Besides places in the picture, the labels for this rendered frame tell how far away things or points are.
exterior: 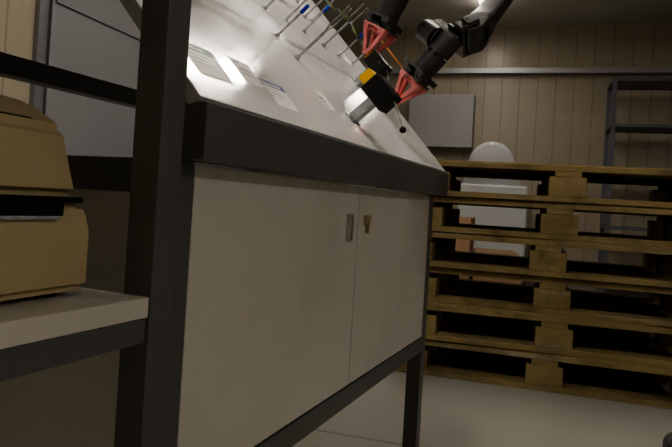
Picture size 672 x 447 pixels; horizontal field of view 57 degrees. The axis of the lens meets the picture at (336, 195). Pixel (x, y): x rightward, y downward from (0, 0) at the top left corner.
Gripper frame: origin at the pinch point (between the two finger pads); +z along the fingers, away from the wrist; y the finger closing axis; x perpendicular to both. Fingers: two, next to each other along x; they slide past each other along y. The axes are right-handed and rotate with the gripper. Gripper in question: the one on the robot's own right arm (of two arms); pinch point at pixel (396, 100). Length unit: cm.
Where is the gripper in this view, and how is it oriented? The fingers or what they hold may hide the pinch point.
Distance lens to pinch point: 154.3
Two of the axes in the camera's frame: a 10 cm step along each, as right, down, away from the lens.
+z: -6.5, 7.2, 2.3
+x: 6.0, 6.8, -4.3
